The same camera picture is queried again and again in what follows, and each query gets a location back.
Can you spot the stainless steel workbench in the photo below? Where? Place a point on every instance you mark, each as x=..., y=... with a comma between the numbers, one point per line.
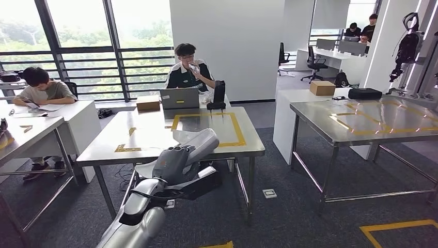
x=143, y=126

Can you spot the black backpack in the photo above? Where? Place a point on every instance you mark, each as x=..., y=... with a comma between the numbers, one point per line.
x=341, y=80

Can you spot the black office chair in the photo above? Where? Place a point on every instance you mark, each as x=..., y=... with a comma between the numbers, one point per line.
x=72, y=89
x=311, y=60
x=281, y=54

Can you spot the cardboard box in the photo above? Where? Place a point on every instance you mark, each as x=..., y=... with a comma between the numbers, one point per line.
x=148, y=103
x=322, y=88

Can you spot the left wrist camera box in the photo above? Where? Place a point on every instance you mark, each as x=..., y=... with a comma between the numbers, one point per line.
x=205, y=186

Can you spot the black robot on lift stand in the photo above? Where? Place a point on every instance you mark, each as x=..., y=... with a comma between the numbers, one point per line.
x=407, y=48

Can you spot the white office desk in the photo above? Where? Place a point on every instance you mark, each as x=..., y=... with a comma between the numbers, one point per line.
x=328, y=54

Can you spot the dark window railing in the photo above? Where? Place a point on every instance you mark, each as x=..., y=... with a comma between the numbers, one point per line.
x=147, y=49

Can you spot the white floor socket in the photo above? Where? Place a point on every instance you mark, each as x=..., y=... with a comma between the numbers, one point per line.
x=170, y=204
x=269, y=193

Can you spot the black hard case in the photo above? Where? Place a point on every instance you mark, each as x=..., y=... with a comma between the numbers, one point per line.
x=364, y=94

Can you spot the black upright device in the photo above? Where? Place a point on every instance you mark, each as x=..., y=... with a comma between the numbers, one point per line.
x=219, y=90

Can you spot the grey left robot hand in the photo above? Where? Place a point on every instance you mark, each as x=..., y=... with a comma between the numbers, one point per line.
x=169, y=166

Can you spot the clear plastic bag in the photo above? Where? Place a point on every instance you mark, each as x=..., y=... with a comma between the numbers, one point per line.
x=206, y=98

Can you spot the person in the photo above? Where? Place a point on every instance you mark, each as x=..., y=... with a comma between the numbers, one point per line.
x=352, y=31
x=184, y=78
x=44, y=92
x=364, y=39
x=369, y=29

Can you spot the grey laptop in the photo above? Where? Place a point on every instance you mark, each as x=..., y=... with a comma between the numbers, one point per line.
x=179, y=97

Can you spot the black bag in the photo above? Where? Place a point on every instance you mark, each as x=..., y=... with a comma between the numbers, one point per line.
x=105, y=113

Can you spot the white papers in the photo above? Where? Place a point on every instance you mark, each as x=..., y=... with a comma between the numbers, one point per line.
x=51, y=107

